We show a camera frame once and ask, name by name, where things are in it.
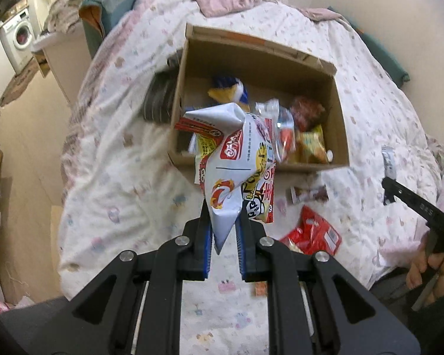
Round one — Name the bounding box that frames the yellow snack packet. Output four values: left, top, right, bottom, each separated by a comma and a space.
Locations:
295, 125, 329, 164

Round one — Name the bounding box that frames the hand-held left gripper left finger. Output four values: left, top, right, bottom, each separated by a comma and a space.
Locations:
30, 216, 213, 355

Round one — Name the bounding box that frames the red snack packet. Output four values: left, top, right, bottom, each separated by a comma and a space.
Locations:
279, 205, 342, 255

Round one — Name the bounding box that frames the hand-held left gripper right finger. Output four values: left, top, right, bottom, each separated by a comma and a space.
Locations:
236, 217, 422, 355

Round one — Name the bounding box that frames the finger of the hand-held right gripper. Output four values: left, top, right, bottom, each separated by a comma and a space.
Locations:
381, 177, 444, 227

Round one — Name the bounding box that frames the dark brown snack packet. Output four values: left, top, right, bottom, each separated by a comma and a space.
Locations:
289, 184, 329, 205

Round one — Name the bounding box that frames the blue flag-print snack packet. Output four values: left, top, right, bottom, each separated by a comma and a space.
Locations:
207, 76, 250, 113

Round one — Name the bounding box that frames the white washing machine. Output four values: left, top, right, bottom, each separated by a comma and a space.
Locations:
0, 9, 36, 73

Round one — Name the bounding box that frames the cardboard box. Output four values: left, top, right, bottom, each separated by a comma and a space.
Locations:
166, 22, 351, 172

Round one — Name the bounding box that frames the teal bed bumper cushion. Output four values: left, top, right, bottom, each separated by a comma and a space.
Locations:
327, 7, 411, 86
79, 0, 141, 59

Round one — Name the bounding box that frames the silver black packet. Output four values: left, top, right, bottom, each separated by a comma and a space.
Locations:
380, 146, 398, 179

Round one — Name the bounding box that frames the grey striped cloth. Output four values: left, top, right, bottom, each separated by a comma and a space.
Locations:
144, 50, 184, 123

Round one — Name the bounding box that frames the large white snack bag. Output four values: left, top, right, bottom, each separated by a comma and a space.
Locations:
175, 101, 279, 256

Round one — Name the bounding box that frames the clear plastic snack packet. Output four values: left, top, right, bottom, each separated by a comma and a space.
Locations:
255, 99, 297, 163

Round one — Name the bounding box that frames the white side cabinet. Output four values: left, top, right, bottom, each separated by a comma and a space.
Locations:
31, 31, 93, 105

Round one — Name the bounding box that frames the pile of clothes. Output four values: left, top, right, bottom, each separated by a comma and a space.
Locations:
44, 0, 134, 34

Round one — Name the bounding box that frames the pink blanket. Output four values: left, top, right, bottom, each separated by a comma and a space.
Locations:
179, 0, 343, 23

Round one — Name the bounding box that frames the reddish brown snack packet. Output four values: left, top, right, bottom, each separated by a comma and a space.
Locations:
289, 95, 327, 132

